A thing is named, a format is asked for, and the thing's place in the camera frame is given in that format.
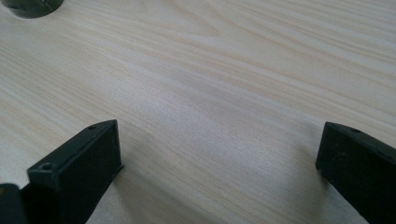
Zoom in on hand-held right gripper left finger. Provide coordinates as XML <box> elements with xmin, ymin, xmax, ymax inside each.
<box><xmin>20</xmin><ymin>119</ymin><xmax>125</xmax><ymax>224</ymax></box>

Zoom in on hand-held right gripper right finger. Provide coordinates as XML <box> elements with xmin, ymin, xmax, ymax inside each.
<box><xmin>315</xmin><ymin>121</ymin><xmax>396</xmax><ymax>224</ymax></box>

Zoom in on dark round object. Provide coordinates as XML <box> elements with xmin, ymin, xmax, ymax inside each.
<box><xmin>0</xmin><ymin>0</ymin><xmax>64</xmax><ymax>20</ymax></box>

